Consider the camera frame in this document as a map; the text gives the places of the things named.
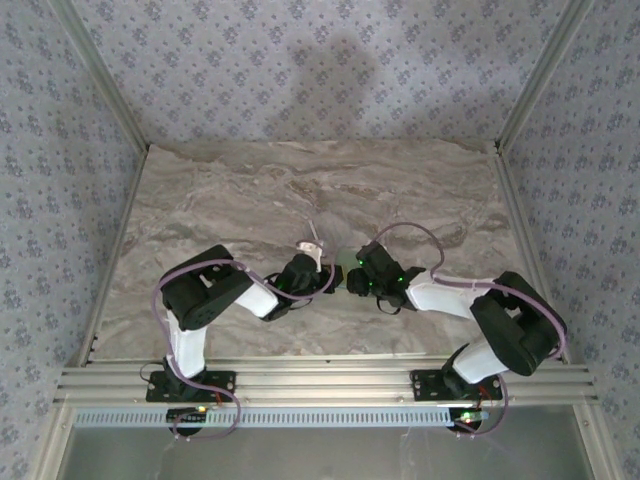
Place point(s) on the aluminium frame cross rail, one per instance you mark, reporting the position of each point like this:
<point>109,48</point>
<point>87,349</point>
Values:
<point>325,380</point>

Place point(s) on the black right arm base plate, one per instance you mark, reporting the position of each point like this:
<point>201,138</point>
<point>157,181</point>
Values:
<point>425,382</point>

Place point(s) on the aluminium table side rail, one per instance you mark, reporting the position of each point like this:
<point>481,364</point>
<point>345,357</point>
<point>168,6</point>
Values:
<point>115,250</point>
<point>530,250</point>

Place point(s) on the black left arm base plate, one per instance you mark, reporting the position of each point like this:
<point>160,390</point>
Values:
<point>225,382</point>

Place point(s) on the aluminium frame post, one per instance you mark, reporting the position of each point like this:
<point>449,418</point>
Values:
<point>106,75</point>
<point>592,445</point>
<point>55,445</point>
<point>543,75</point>

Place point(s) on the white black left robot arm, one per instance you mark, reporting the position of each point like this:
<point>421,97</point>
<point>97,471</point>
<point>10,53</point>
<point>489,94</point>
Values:
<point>190,350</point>

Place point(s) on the small controller board with LED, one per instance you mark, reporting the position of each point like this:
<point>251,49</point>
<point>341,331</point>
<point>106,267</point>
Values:
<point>472,416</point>
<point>187,414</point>

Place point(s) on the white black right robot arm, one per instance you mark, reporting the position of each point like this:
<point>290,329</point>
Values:
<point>440,297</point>

